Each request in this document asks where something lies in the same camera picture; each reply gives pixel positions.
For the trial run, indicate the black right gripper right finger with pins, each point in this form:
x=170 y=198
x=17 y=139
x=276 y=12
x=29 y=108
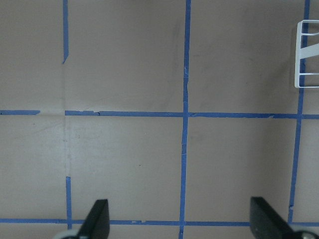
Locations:
x=266 y=223

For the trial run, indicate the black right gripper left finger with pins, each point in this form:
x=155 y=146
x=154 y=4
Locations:
x=97 y=223

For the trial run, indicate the white wire cup rack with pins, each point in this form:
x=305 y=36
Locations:
x=304 y=52

